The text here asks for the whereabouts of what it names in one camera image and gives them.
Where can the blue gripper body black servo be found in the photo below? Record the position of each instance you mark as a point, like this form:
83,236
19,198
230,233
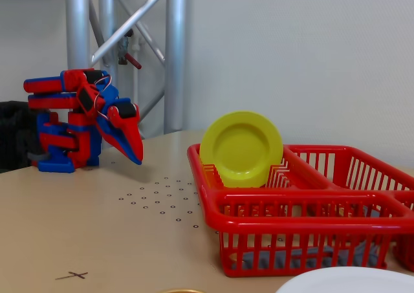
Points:
120,122

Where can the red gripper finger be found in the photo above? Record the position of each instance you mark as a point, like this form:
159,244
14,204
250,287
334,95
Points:
131,134

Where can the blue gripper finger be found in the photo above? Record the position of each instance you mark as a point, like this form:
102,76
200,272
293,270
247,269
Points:
111,134

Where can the yellow-green plastic plate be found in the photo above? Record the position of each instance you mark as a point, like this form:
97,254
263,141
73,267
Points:
242,147

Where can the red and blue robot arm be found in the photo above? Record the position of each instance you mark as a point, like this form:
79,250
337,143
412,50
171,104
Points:
48,86

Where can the beige plastic spoon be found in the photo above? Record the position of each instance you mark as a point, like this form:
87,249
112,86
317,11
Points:
236,258

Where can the beige plastic cup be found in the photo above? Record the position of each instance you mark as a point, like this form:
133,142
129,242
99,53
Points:
182,291

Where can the red plastic dish rack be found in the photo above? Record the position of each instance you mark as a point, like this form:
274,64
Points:
291,205

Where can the purple-grey plastic spoon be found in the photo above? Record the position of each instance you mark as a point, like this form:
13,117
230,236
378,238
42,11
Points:
300,257

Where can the white round lid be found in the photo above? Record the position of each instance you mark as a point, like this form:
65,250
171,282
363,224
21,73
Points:
349,281

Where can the aluminium truss frame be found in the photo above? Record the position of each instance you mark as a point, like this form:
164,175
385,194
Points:
174,47

